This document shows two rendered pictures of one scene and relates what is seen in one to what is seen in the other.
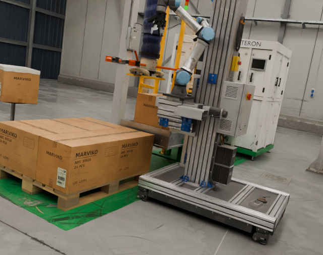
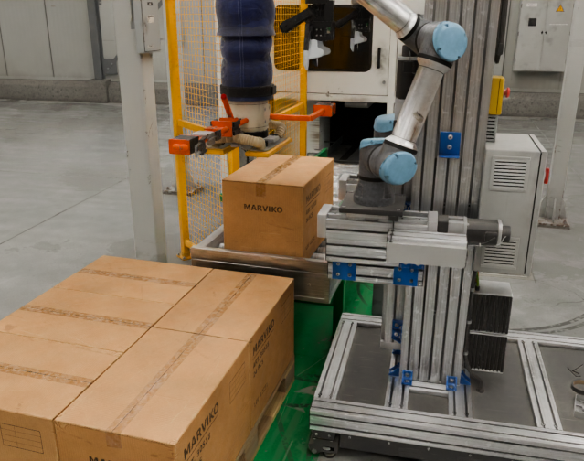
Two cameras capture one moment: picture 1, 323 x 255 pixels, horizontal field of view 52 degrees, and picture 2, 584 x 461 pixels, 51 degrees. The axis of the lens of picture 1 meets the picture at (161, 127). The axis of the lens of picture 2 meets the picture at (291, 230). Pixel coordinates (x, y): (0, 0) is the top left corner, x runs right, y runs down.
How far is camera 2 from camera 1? 1.37 m
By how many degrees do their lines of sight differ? 17
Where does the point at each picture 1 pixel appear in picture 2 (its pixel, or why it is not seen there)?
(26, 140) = (11, 432)
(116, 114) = (144, 210)
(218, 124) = (480, 253)
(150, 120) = (270, 240)
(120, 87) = (143, 148)
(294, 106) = not seen: hidden behind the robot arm
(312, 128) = not seen: hidden behind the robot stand
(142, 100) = (239, 196)
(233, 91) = (514, 172)
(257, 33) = not seen: outside the picture
